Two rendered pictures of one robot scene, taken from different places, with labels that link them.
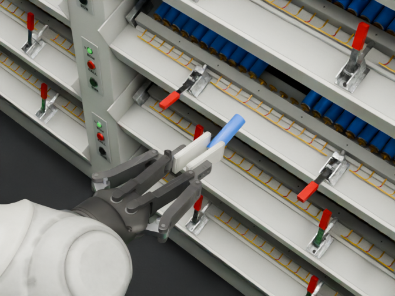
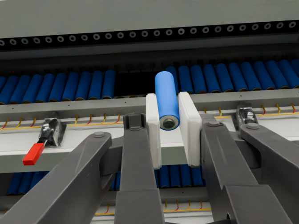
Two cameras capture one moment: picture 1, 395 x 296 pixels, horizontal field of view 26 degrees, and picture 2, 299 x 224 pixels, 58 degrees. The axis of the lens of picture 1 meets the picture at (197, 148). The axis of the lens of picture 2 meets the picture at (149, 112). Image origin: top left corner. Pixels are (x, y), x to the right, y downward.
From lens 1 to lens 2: 1.01 m
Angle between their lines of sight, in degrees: 41
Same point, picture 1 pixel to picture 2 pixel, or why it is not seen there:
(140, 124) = not seen: outside the picture
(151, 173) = (147, 160)
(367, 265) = not seen: hidden behind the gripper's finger
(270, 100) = (142, 103)
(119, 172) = (47, 207)
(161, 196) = (256, 184)
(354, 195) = (281, 133)
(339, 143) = (233, 98)
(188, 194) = (288, 145)
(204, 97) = (69, 142)
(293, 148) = not seen: hidden behind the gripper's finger
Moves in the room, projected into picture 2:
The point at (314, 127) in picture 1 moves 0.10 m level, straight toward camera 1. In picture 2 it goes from (200, 99) to (260, 124)
